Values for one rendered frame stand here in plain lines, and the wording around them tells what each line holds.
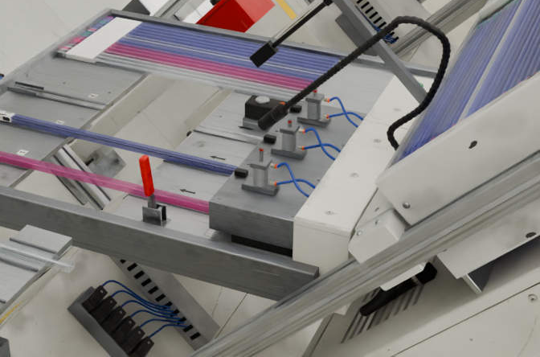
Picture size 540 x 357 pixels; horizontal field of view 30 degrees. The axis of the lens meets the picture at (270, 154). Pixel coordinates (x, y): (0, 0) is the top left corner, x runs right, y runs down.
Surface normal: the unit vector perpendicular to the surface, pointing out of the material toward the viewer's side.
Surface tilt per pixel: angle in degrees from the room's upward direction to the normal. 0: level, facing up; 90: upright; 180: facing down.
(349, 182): 44
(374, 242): 90
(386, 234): 90
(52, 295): 0
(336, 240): 90
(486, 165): 90
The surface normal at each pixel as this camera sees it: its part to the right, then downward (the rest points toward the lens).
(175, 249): -0.38, 0.46
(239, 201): 0.02, -0.86
